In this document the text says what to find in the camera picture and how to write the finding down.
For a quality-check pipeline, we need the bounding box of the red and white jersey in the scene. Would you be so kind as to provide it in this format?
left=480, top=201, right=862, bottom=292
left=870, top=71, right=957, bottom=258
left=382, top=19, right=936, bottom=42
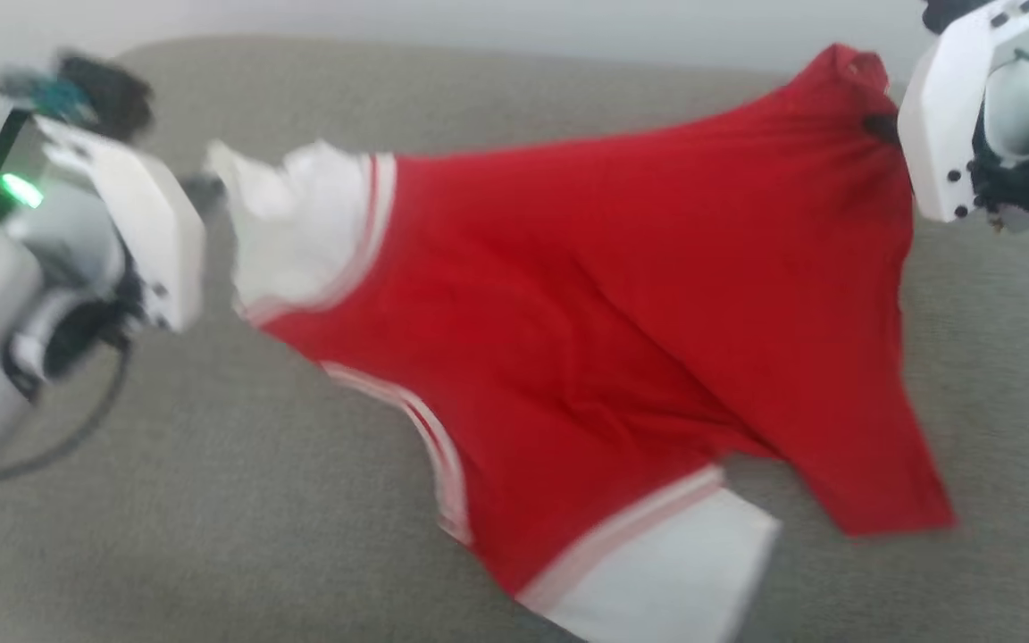
left=205, top=42, right=958, bottom=643

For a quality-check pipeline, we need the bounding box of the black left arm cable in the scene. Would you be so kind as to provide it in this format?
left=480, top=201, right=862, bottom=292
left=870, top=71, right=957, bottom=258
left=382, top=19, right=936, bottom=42
left=0, top=329, right=133, bottom=481

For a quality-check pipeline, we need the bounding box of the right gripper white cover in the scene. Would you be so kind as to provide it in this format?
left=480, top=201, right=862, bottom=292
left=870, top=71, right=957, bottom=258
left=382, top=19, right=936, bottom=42
left=862, top=0, right=1029, bottom=238

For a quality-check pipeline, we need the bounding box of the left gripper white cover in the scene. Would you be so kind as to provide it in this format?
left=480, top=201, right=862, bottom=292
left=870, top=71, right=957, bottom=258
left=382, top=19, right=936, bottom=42
left=32, top=114, right=231, bottom=334

